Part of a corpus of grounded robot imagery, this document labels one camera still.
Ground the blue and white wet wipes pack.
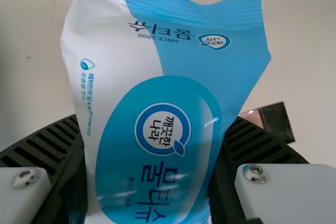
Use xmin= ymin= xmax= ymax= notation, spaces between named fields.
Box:
xmin=60 ymin=0 xmax=272 ymax=224

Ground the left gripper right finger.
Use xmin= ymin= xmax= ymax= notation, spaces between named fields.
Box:
xmin=207 ymin=115 xmax=336 ymax=224

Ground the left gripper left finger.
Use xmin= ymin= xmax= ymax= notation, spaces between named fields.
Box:
xmin=0 ymin=113 xmax=89 ymax=224

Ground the small square scanner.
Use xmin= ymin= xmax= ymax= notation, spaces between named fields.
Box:
xmin=237 ymin=100 xmax=297 ymax=144

